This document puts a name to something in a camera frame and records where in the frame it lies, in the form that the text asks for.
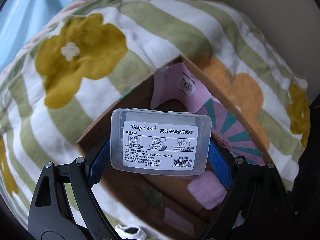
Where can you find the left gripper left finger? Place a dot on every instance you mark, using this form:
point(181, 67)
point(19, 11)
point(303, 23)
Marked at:
point(63, 204)

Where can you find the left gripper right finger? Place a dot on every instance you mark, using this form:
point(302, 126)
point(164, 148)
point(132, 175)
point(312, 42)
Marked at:
point(254, 206)

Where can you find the pink towel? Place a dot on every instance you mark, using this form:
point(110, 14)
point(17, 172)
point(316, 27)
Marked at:
point(207, 190)

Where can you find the white panda sock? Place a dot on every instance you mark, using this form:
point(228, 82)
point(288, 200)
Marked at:
point(130, 232)

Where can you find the floss pick clear box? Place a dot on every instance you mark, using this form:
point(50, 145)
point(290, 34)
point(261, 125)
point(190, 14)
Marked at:
point(159, 143)

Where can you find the floral striped green blanket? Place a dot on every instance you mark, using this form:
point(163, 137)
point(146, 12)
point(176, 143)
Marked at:
point(95, 55)

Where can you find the light blue sheer curtain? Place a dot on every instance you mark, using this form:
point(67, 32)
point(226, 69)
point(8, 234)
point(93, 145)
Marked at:
point(21, 20)

